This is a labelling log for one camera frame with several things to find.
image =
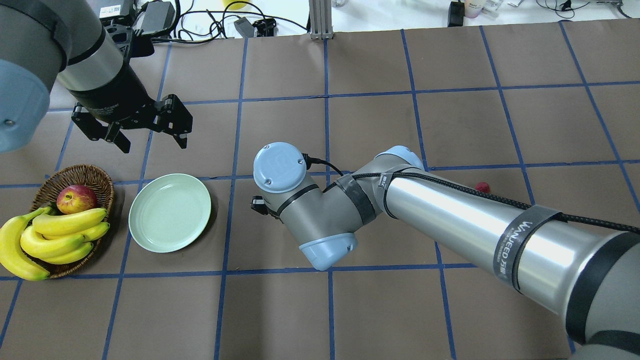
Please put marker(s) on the red apple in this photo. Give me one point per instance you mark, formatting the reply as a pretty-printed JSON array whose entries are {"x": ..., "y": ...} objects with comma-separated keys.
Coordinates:
[{"x": 75, "y": 199}]

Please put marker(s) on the yellow banana bunch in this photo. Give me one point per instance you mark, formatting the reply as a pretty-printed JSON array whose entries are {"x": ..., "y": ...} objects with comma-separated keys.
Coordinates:
[{"x": 31, "y": 240}]

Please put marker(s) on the aluminium frame post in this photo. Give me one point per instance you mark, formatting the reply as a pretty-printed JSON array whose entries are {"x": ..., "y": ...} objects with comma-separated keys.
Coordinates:
[{"x": 320, "y": 15}]

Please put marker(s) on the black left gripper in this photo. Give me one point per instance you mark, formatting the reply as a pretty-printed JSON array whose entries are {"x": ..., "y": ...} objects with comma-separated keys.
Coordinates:
[{"x": 111, "y": 93}]

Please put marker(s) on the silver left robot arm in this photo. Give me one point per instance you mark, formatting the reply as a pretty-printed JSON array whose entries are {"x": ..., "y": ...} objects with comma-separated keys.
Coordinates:
[{"x": 64, "y": 41}]

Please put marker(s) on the brown wicker basket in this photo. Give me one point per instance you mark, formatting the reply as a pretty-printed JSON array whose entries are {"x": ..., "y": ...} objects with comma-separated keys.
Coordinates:
[{"x": 101, "y": 184}]

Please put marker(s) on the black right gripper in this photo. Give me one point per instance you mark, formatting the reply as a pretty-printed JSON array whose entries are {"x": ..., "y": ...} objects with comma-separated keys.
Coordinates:
[{"x": 258, "y": 203}]

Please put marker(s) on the light green plate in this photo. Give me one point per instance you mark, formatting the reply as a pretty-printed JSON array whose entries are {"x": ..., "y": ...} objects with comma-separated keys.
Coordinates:
[{"x": 169, "y": 213}]

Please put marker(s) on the black power adapter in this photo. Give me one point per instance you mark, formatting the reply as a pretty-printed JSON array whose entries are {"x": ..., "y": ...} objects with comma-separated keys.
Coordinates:
[{"x": 156, "y": 18}]

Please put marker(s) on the red strawberry without leaves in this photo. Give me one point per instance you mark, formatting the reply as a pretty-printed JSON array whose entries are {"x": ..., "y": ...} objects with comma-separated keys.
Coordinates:
[{"x": 483, "y": 187}]

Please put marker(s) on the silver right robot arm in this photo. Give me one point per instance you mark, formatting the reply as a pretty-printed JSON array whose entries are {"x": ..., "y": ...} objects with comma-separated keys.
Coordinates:
[{"x": 585, "y": 270}]

